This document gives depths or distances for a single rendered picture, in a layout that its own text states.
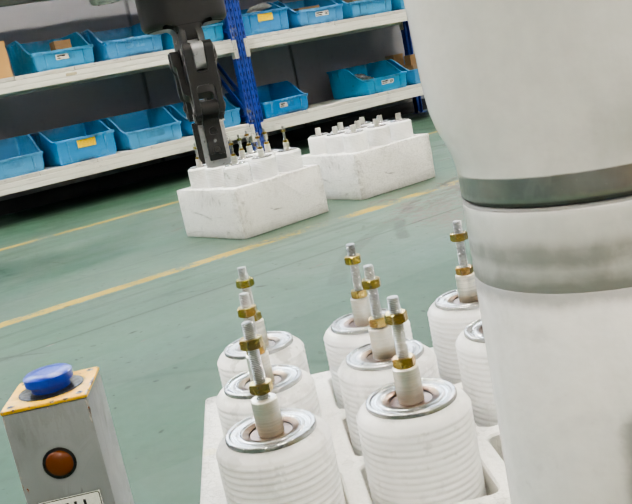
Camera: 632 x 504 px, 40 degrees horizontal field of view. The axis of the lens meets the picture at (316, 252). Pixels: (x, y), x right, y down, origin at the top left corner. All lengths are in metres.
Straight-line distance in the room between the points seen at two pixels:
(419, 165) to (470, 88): 3.22
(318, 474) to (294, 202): 2.47
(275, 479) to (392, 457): 0.09
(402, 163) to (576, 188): 3.18
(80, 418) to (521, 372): 0.48
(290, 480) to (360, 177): 2.69
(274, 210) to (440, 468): 2.42
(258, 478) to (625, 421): 0.42
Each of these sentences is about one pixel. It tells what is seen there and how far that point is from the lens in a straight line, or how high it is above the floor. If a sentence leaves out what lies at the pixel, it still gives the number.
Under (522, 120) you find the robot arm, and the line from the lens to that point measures 0.29.
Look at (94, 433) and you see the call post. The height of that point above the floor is 0.28.
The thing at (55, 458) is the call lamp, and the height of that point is 0.27.
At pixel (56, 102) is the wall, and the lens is 5.97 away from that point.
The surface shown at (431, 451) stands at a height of 0.23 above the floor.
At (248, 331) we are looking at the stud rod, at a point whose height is 0.34.
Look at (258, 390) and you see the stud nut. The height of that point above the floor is 0.29.
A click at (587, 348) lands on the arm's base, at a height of 0.42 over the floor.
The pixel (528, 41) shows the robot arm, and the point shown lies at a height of 0.52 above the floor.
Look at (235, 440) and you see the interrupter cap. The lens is 0.72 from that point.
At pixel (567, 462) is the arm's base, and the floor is 0.38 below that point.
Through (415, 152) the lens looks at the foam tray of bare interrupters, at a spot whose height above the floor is 0.12.
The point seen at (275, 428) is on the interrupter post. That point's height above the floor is 0.26.
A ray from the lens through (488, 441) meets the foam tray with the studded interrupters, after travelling 0.81.
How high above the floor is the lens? 0.53
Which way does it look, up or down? 12 degrees down
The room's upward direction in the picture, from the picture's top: 11 degrees counter-clockwise
